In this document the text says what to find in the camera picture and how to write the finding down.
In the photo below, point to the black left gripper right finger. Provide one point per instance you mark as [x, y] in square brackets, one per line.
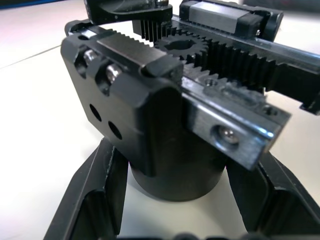
[280, 205]

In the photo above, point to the black finger piece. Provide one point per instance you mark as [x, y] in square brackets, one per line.
[130, 10]

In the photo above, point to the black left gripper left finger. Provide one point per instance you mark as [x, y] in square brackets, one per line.
[92, 200]

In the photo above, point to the black gripper body workpiece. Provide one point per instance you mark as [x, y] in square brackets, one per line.
[160, 125]

